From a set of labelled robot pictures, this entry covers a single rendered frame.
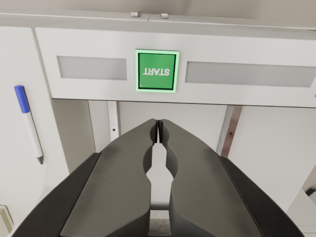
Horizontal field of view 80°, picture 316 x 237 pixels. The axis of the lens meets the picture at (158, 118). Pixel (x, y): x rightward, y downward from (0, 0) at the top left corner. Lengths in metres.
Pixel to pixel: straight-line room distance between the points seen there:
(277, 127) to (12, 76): 0.54
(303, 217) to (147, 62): 0.85
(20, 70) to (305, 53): 0.37
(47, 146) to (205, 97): 0.26
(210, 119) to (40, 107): 0.35
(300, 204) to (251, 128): 0.54
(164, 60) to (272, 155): 0.44
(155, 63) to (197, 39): 0.06
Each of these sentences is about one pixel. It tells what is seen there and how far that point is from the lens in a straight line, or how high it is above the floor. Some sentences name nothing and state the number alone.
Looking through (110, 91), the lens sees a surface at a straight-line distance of 0.28.
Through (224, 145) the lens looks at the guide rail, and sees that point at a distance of 0.49.
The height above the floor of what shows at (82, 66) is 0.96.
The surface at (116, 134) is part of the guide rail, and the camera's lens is 0.45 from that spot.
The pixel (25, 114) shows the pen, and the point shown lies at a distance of 0.33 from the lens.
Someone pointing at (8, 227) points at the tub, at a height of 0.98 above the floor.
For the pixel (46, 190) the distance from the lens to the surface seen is 0.43.
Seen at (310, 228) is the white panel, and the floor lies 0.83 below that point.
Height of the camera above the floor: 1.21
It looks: 60 degrees down
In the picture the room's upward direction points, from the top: 179 degrees clockwise
